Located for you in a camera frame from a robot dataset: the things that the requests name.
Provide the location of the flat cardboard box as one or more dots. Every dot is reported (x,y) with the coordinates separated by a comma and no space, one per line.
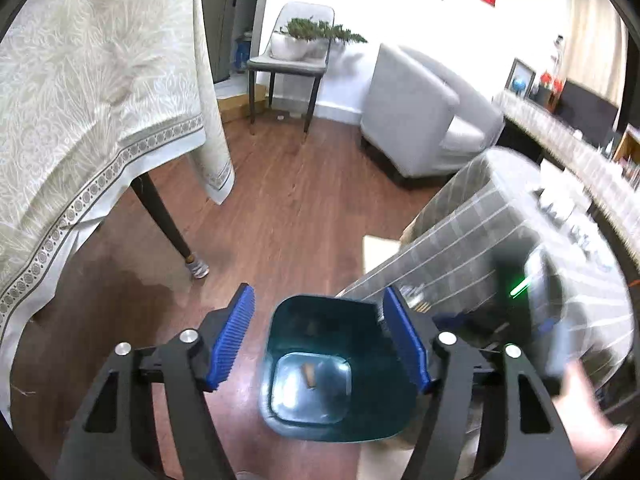
(234,103)

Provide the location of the beige curtain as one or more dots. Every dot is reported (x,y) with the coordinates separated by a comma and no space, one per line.
(596,53)

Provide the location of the grey dining chair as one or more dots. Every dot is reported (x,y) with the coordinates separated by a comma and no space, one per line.
(314,68)

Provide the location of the framed picture with globe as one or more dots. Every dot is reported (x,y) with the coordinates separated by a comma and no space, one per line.
(521,78)

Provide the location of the grey checked tablecloth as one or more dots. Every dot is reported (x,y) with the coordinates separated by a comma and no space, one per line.
(445,263)

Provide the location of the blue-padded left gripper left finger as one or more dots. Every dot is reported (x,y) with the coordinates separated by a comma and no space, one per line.
(113,434)

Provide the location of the beige patterned tablecloth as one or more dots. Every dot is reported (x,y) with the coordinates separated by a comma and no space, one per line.
(94,93)

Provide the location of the person's right hand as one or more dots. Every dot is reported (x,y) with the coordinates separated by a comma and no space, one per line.
(591,434)

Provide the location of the black table leg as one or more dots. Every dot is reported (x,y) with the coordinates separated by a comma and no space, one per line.
(147,193)

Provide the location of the long cloth-covered sideboard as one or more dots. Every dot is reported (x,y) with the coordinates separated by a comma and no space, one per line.
(609,191)

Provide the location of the potted green plant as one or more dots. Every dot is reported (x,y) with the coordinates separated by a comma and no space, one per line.
(301,38)

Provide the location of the grey door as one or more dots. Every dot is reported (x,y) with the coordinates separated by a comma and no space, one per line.
(225,20)

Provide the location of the grey armchair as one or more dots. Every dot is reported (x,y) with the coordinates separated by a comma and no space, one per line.
(423,118)

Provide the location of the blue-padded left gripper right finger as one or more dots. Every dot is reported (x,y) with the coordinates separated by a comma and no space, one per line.
(521,436)

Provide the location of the dark teal trash bin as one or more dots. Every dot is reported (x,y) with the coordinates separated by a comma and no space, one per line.
(331,374)

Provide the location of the black monitor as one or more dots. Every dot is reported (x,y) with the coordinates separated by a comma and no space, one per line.
(587,112)

